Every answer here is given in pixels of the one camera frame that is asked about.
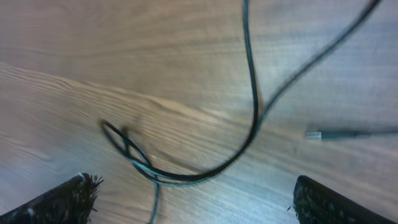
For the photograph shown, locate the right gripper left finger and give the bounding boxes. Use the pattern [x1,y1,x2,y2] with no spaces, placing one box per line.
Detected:
[1,173,103,224]

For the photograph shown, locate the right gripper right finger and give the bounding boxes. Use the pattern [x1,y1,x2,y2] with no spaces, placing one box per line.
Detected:
[293,175,395,224]

